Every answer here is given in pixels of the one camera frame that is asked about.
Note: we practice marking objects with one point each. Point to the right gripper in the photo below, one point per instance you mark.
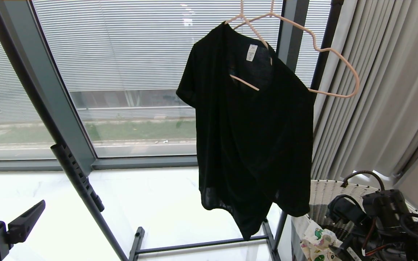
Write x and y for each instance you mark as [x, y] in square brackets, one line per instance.
[361, 243]

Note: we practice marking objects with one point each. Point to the cream printed garment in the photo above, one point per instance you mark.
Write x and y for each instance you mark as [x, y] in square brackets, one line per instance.
[318, 243]

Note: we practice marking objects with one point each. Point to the black short-sleeved shirt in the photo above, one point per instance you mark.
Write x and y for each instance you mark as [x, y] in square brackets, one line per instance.
[252, 145]

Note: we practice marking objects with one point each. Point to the pink clothes hanger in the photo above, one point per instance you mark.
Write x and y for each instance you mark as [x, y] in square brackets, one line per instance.
[244, 82]
[292, 24]

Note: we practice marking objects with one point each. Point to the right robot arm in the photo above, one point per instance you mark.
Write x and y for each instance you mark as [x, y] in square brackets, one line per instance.
[386, 210]

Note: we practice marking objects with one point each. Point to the white laundry basket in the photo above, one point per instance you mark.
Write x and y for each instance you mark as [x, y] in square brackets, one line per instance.
[325, 195]

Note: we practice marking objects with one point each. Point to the black clothes rack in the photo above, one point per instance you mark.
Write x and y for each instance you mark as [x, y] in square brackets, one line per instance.
[78, 177]

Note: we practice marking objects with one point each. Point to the beige curtain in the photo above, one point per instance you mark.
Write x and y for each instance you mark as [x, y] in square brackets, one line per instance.
[386, 90]

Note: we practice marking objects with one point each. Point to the window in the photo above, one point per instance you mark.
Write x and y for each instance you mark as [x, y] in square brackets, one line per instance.
[140, 54]

